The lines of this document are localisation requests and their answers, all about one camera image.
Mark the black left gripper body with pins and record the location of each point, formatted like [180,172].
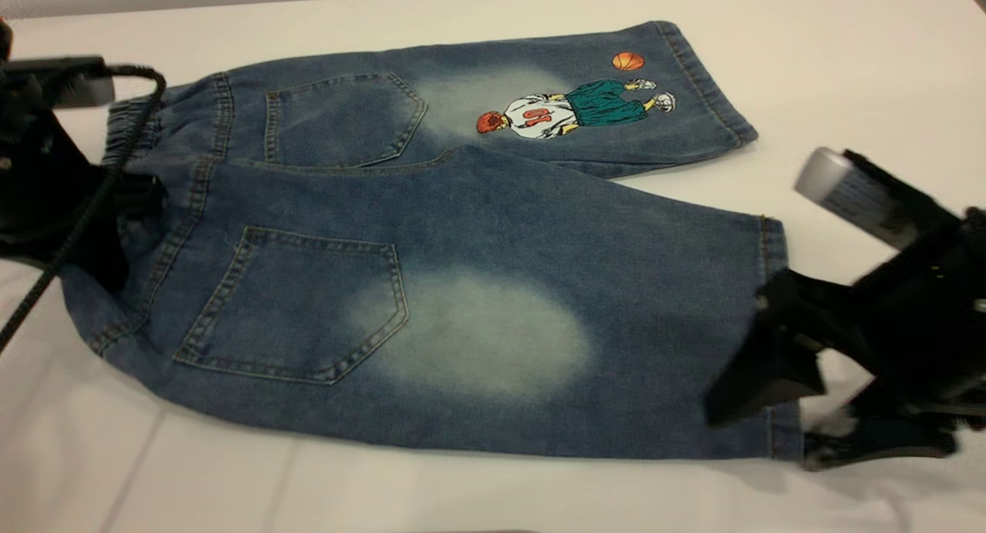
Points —
[35,186]

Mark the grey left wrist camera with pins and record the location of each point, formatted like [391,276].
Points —
[77,90]

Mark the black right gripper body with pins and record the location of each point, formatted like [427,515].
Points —
[924,317]

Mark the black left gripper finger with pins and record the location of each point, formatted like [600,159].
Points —
[115,209]

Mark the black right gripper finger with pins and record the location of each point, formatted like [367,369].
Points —
[778,348]
[878,444]

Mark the blue denim shorts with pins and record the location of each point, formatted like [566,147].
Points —
[501,232]

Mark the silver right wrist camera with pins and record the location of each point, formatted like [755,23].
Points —
[847,194]

